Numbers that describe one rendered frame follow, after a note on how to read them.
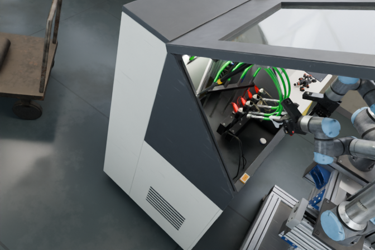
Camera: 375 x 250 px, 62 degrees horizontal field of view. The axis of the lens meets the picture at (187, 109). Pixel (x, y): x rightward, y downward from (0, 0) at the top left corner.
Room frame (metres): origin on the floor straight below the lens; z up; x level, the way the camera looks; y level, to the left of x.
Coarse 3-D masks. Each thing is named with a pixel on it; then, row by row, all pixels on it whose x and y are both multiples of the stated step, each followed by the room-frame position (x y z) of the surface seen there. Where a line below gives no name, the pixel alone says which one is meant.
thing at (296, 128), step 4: (284, 116) 1.12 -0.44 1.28; (288, 116) 1.12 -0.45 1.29; (288, 120) 1.08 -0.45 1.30; (292, 120) 1.09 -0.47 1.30; (300, 120) 1.06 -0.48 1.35; (284, 124) 1.10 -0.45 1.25; (288, 124) 1.08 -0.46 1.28; (292, 124) 1.08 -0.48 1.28; (296, 124) 1.07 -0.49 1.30; (288, 128) 1.09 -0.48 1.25; (292, 128) 1.07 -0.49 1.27; (296, 128) 1.07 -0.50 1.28; (300, 128) 1.04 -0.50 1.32; (296, 132) 1.07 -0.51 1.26; (300, 132) 1.05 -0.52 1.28; (304, 132) 1.04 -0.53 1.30
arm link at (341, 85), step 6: (336, 78) 1.22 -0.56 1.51; (342, 78) 1.20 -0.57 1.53; (348, 78) 1.19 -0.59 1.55; (354, 78) 1.19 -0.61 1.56; (336, 84) 1.20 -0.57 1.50; (342, 84) 1.19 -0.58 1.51; (348, 84) 1.18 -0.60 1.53; (354, 84) 1.20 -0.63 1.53; (336, 90) 1.19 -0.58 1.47; (342, 90) 1.18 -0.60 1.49; (348, 90) 1.20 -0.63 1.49
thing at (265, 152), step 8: (280, 128) 1.38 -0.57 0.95; (280, 136) 1.32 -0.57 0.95; (272, 144) 1.23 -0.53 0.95; (264, 152) 1.15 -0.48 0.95; (256, 160) 1.08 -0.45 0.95; (264, 160) 1.10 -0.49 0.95; (248, 168) 1.01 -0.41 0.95; (256, 168) 1.03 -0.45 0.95; (240, 176) 0.94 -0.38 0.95; (240, 184) 0.90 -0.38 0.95
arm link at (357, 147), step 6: (336, 138) 1.02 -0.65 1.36; (342, 138) 1.03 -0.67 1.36; (348, 138) 1.03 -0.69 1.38; (354, 138) 1.03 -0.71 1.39; (348, 144) 0.99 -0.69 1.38; (354, 144) 0.98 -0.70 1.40; (360, 144) 0.97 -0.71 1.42; (366, 144) 0.96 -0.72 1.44; (372, 144) 0.95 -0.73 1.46; (348, 150) 0.98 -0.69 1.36; (354, 150) 0.96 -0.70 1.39; (360, 150) 0.95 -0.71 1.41; (366, 150) 0.94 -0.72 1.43; (372, 150) 0.93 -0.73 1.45; (360, 156) 0.95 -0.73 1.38; (366, 156) 0.93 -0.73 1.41; (372, 156) 0.92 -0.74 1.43
